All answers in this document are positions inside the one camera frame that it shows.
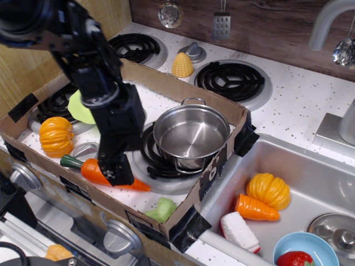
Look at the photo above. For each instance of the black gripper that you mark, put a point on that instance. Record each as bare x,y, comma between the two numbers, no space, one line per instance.
119,115

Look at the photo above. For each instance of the orange toy carrot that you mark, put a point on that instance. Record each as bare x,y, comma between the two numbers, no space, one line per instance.
91,171

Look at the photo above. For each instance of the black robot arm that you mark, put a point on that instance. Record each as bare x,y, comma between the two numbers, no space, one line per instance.
78,45

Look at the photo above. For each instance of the light green plastic plate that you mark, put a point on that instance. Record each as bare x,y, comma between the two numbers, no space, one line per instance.
78,111

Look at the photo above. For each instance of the orange carrot half in sink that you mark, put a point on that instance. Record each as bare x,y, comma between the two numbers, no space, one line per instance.
254,209

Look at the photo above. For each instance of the silver stove knob front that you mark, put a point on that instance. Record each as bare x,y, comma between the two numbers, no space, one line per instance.
85,151

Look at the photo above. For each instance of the silver stove knob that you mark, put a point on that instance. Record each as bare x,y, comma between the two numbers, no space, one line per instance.
85,151
196,53

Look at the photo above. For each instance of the black front right burner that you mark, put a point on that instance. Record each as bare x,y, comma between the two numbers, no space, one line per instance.
149,166

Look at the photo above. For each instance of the black burner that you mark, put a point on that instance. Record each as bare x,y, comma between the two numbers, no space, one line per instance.
149,166
140,48
57,105
236,80

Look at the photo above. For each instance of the brown cardboard fence box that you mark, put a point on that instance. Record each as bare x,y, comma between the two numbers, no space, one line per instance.
186,224

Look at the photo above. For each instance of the green toy vegetable piece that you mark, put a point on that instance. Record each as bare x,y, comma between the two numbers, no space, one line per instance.
165,208

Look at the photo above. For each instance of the orange toy pumpkin in box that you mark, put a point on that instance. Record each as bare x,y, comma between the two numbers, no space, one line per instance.
56,137

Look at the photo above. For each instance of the silver oven knob right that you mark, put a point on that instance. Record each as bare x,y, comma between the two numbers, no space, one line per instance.
120,240

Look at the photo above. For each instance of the silver oven knob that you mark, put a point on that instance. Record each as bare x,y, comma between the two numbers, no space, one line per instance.
120,240
24,178

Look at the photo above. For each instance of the stainless steel pot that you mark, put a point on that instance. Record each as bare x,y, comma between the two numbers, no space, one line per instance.
190,135

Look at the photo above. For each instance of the black front left burner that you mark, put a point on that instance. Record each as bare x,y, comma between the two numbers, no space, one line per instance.
57,105

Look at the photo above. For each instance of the silver oven knob left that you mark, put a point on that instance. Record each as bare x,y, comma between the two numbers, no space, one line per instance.
24,178

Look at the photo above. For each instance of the orange toy piece bottom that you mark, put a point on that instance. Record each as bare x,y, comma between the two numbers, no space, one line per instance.
57,252

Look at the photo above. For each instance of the yellow toy corn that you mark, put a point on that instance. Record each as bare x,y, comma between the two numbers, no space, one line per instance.
182,66

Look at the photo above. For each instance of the black back left burner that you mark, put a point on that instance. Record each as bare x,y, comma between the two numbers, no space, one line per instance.
140,48

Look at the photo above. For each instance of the white red toy cheese wedge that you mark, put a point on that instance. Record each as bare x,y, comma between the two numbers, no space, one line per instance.
236,230

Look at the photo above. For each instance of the silver stove knob back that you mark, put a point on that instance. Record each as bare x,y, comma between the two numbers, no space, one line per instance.
196,53

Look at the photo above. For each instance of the black back right burner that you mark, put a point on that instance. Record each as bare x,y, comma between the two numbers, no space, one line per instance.
236,80

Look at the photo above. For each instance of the orange toy pumpkin in sink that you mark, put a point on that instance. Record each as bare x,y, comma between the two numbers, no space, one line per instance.
270,190

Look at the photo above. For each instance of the silver sink basin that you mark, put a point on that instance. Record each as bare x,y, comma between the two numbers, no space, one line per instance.
319,185

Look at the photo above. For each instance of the hanging silver strainer ladle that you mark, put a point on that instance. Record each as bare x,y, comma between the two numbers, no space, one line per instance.
170,14

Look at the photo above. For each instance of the red toy strawberry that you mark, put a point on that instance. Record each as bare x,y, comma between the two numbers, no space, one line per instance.
295,258

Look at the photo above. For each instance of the light blue bowl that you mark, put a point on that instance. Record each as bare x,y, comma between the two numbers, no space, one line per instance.
303,244

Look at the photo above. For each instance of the silver pot lid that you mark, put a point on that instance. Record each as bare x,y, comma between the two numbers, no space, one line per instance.
337,230

